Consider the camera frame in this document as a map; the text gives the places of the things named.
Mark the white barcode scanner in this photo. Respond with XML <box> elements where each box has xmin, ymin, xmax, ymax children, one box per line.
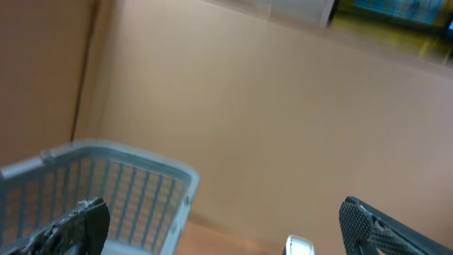
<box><xmin>282</xmin><ymin>234</ymin><xmax>316</xmax><ymax>255</ymax></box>

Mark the grey plastic shopping basket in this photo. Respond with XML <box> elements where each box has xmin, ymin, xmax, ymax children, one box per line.
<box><xmin>1</xmin><ymin>142</ymin><xmax>200</xmax><ymax>254</ymax></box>

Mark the cardboard enclosure panel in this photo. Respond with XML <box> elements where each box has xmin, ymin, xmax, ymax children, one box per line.
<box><xmin>1</xmin><ymin>1</ymin><xmax>452</xmax><ymax>254</ymax></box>

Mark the black framed window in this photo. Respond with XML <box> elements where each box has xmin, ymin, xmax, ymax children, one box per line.
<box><xmin>328</xmin><ymin>0</ymin><xmax>452</xmax><ymax>67</ymax></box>

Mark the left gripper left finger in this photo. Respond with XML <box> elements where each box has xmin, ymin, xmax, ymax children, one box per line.
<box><xmin>1</xmin><ymin>198</ymin><xmax>110</xmax><ymax>255</ymax></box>

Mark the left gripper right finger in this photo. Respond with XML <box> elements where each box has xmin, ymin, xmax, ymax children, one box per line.
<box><xmin>339</xmin><ymin>196</ymin><xmax>452</xmax><ymax>255</ymax></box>

